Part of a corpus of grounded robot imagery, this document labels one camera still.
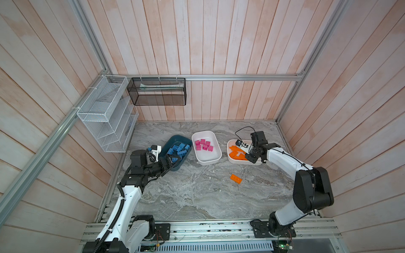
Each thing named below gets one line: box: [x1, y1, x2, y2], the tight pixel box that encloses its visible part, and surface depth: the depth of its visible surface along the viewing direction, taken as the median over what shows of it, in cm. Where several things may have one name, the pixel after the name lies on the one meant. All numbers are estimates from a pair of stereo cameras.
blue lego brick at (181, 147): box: [176, 142, 186, 153], surface depth 106 cm
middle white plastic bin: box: [191, 130, 223, 166], surface depth 105 cm
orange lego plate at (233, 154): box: [228, 150, 241, 161], surface depth 103 cm
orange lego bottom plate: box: [229, 173, 243, 185], surface depth 92 cm
